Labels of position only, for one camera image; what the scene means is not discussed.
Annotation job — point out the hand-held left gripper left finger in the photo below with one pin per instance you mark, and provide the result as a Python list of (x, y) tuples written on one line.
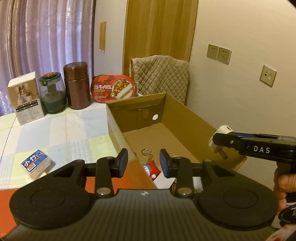
[(123, 160)]

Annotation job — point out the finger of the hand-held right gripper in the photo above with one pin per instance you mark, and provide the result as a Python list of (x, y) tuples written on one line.
[(225, 139), (259, 135)]

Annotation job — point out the red cat figurine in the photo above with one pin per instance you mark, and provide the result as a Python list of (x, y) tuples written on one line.
[(151, 170)]

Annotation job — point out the brown cylindrical canister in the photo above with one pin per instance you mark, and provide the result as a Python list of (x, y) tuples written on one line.
[(76, 85)]

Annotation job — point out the purple curtain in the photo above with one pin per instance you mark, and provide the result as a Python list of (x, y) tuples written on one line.
[(44, 39)]

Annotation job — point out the brown cardboard box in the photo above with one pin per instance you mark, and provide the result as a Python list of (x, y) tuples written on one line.
[(180, 129)]

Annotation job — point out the checked pastel tablecloth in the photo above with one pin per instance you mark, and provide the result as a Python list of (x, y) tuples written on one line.
[(57, 136)]

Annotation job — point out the glass jar with green lid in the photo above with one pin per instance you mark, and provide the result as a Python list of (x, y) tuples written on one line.
[(52, 95)]

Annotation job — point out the red instant meal bowl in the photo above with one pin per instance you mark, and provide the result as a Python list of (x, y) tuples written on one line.
[(113, 89)]

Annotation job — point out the white product carton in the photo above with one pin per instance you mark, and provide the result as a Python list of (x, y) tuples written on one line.
[(26, 99)]

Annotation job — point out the red flattened cardboard sheet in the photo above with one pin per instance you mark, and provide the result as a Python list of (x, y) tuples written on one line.
[(90, 185)]

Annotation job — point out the beige plug adapter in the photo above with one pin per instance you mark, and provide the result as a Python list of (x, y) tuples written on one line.
[(218, 139)]

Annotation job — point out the wooden door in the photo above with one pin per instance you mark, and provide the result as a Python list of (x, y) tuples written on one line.
[(159, 32)]

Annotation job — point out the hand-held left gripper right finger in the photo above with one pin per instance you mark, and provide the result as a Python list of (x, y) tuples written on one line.
[(164, 162)]

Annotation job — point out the brown tape strip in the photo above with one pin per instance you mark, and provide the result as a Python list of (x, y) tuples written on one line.
[(103, 35)]

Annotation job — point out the clear box with blue label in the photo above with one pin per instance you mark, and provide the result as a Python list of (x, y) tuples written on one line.
[(34, 163)]

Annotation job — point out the beige quilted cloth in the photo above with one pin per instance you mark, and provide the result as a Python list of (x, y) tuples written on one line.
[(161, 74)]

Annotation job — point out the beige round-port wall socket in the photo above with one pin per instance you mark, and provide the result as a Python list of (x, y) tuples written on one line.
[(267, 75)]

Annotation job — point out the person's right hand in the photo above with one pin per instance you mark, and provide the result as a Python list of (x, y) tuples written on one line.
[(284, 185)]

